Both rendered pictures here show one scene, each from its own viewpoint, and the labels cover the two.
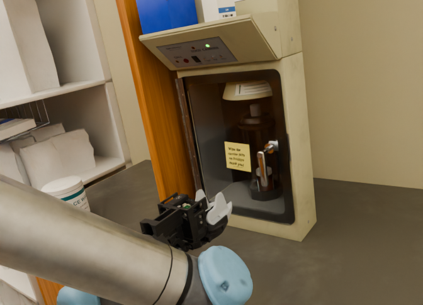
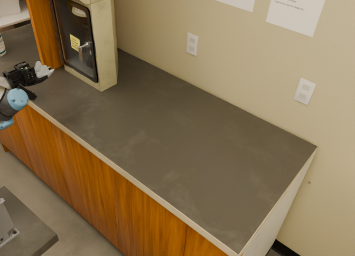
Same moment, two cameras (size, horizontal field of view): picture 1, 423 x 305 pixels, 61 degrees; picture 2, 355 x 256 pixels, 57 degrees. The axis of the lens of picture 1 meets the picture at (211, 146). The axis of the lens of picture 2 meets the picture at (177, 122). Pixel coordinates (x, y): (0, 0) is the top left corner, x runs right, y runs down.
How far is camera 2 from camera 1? 0.96 m
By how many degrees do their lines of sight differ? 23
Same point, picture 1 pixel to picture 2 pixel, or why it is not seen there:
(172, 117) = (47, 10)
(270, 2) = not seen: outside the picture
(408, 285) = (125, 119)
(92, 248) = not seen: outside the picture
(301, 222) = (102, 83)
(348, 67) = (158, 1)
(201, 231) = (31, 79)
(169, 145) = (45, 26)
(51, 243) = not seen: outside the picture
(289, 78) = (96, 13)
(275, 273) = (78, 103)
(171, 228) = (15, 76)
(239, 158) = (76, 44)
